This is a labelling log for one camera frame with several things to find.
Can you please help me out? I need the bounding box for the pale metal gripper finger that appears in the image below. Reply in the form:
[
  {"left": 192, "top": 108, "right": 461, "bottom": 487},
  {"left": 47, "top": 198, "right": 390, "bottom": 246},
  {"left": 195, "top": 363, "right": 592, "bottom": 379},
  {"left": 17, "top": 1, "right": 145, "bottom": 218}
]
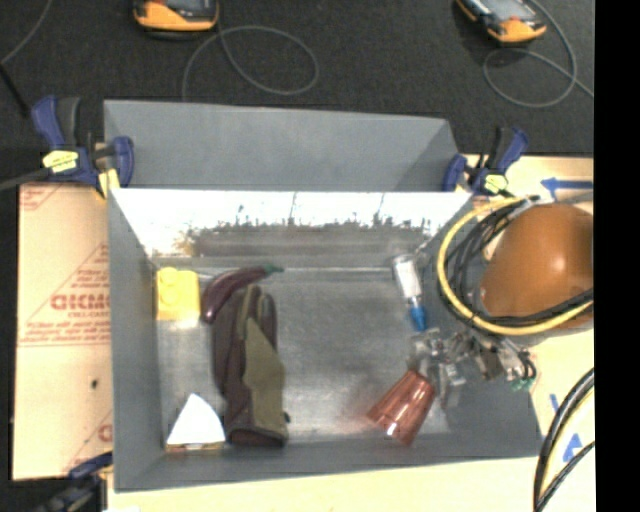
[
  {"left": 438, "top": 363, "right": 469, "bottom": 410},
  {"left": 410, "top": 329, "right": 454, "bottom": 372}
]

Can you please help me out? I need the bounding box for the red translucent plastic cup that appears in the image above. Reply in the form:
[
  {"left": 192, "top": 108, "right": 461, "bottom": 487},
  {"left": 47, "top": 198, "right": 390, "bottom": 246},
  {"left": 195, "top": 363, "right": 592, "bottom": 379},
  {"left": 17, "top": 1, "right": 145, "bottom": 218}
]
[{"left": 366, "top": 369, "right": 437, "bottom": 447}]

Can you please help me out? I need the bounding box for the clear bottle with blue cap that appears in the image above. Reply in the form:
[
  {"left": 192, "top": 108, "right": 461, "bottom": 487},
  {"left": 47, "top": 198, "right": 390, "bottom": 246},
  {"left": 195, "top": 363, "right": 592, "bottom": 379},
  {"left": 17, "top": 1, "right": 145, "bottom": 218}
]
[{"left": 391, "top": 252, "right": 432, "bottom": 334}]

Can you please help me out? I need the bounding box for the grey metal bin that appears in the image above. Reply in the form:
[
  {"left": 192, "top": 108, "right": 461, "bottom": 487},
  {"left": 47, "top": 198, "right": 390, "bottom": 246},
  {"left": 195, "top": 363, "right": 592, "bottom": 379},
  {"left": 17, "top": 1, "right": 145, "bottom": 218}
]
[{"left": 103, "top": 99, "right": 544, "bottom": 492}]

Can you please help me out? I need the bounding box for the maroon and olive glove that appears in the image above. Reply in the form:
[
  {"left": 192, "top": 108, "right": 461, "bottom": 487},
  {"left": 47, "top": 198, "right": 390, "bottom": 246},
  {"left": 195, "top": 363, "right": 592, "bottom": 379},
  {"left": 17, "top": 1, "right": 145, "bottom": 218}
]
[{"left": 211, "top": 284, "right": 292, "bottom": 448}]

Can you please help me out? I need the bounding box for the purple toy eggplant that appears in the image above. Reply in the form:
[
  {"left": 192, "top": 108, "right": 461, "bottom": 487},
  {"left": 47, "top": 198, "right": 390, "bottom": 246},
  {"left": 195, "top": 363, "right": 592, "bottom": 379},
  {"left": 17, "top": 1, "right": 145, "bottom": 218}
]
[{"left": 200, "top": 264, "right": 286, "bottom": 324}]

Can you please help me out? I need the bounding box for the white wedge-shaped piece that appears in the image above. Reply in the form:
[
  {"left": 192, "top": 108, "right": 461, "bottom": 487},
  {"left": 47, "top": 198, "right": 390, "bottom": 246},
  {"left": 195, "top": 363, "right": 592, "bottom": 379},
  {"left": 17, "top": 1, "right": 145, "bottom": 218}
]
[{"left": 165, "top": 392, "right": 228, "bottom": 452}]

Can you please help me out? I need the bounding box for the yellow toy block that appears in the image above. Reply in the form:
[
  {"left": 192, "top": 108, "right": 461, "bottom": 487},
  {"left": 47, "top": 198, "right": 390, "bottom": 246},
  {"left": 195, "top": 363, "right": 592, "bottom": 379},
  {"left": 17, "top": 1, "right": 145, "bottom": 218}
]
[{"left": 155, "top": 266, "right": 202, "bottom": 322}]

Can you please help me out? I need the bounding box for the brown cardboard board red print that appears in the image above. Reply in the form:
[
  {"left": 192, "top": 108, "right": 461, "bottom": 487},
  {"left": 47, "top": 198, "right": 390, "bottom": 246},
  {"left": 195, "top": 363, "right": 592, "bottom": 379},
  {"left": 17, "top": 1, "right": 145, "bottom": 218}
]
[{"left": 10, "top": 181, "right": 116, "bottom": 482}]

